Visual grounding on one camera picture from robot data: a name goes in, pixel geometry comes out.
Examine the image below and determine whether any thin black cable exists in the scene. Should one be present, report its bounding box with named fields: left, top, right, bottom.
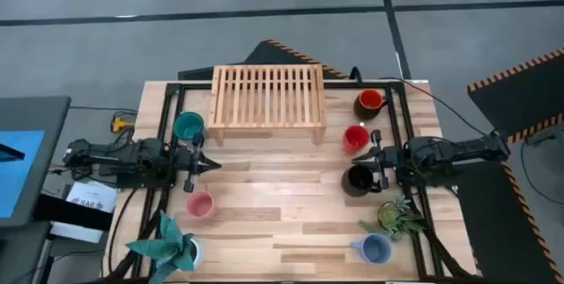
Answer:
left=519, top=138, right=564, bottom=206
left=378, top=76, right=494, bottom=138

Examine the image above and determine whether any white printed booklet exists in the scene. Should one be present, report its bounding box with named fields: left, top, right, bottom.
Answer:
left=65, top=180, right=119, bottom=213

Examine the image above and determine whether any green plant in white pot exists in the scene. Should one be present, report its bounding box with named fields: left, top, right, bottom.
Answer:
left=125, top=211, right=204, bottom=284

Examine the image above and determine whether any teal mug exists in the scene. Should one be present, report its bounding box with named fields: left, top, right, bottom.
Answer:
left=172, top=110, right=209, bottom=144

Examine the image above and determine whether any blue flat panel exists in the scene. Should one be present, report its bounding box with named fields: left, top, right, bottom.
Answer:
left=0, top=130, right=46, bottom=220

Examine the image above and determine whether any small succulent in pot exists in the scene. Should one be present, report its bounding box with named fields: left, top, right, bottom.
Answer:
left=357, top=194, right=427, bottom=242

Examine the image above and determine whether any yellow cable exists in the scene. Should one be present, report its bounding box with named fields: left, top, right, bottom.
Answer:
left=111, top=116, right=134, bottom=134

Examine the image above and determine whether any red mug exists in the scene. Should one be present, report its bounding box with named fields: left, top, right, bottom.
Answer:
left=342, top=123, right=371, bottom=155

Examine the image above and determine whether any blue-grey mug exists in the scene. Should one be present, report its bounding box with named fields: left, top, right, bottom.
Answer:
left=350, top=233, right=393, bottom=265

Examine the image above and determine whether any wooden slatted rack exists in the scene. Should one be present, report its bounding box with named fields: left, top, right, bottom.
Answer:
left=206, top=64, right=328, bottom=147

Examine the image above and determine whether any all-black mug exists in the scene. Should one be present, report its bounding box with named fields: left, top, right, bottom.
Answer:
left=340, top=164, right=382, bottom=198

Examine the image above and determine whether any black mug with orange inside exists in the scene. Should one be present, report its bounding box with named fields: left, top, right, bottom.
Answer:
left=352, top=88, right=390, bottom=121

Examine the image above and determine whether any grey stand base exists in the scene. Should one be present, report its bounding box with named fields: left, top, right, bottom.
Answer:
left=526, top=124, right=564, bottom=147

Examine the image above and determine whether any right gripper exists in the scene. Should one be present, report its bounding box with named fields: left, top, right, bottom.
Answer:
left=351, top=129, right=400, bottom=193

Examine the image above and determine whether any white paper sheet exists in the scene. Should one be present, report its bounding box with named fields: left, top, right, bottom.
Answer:
left=48, top=220, right=105, bottom=244

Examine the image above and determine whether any grey desk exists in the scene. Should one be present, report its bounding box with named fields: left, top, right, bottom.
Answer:
left=0, top=95, right=72, bottom=228

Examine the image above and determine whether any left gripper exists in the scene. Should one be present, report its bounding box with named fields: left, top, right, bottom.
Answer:
left=173, top=133, right=222, bottom=193

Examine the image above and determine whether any pink mug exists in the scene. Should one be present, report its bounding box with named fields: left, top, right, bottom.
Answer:
left=185, top=189, right=217, bottom=220

